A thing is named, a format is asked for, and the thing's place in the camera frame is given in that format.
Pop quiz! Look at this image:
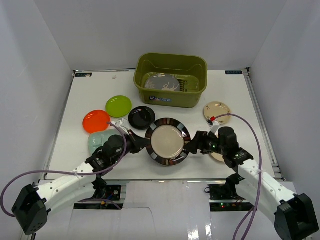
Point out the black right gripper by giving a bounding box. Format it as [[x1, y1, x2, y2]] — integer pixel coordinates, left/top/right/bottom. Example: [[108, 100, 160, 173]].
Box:
[[183, 131, 227, 156]]

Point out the black rimmed cream plate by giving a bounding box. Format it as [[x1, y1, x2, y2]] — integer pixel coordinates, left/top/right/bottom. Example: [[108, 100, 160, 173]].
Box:
[[145, 117, 191, 166]]

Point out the grey deer pattern plate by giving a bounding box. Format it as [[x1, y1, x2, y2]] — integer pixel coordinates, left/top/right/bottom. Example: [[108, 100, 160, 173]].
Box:
[[144, 73, 181, 92]]

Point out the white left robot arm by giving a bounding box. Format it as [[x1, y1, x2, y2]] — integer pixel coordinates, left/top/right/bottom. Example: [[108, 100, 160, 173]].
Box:
[[12, 130, 150, 235]]

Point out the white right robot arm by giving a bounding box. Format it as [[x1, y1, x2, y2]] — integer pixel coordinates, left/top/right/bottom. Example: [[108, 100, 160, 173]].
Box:
[[184, 127, 320, 240]]

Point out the olive green plastic bin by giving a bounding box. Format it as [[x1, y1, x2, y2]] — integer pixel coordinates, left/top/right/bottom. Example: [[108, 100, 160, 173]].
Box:
[[133, 52, 208, 108]]

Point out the small black plate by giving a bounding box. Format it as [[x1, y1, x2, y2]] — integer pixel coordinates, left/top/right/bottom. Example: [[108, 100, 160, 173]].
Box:
[[128, 106, 156, 130]]

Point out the cream plate with black mark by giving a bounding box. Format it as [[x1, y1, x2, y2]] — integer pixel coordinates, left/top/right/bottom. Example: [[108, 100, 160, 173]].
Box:
[[209, 152, 225, 163]]

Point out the cream floral plate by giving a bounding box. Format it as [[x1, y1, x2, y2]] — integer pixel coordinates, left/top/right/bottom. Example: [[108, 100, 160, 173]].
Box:
[[203, 101, 231, 120]]

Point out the lime green plate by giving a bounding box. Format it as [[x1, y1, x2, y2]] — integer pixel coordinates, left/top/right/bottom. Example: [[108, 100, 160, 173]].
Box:
[[105, 95, 132, 118]]

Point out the pale green rectangular dish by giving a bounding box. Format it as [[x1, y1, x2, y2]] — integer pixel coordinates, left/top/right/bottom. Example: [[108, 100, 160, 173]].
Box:
[[88, 129, 121, 155]]

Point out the orange plate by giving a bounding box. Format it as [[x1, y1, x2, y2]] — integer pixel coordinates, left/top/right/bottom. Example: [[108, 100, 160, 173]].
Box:
[[82, 109, 111, 134]]

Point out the right corner label sticker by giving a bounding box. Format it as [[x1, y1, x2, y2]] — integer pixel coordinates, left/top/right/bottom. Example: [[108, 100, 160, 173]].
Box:
[[225, 70, 243, 75]]

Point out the corner label sticker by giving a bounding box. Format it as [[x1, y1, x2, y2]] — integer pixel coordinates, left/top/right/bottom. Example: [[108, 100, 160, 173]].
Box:
[[225, 70, 243, 75], [74, 72, 92, 78]]

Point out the left corner label sticker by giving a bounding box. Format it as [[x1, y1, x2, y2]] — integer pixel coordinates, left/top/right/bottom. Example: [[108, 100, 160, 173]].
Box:
[[74, 72, 92, 78]]

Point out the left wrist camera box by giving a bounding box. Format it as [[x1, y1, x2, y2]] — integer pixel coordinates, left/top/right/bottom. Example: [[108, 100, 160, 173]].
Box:
[[111, 118, 130, 129]]

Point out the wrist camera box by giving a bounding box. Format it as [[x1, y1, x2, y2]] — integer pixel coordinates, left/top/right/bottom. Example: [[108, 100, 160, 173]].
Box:
[[206, 116, 220, 135], [111, 118, 130, 129]]

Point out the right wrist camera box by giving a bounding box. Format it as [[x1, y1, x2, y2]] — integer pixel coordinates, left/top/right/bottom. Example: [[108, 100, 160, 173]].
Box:
[[206, 116, 220, 135]]

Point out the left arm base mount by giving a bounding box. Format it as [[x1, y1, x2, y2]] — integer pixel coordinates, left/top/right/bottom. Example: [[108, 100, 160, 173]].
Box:
[[93, 184, 122, 201]]

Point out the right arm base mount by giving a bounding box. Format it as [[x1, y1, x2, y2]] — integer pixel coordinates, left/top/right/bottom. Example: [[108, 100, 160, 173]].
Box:
[[204, 184, 254, 212]]

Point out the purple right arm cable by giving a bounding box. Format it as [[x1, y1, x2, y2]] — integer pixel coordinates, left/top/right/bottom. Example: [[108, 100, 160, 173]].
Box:
[[212, 113, 263, 240]]

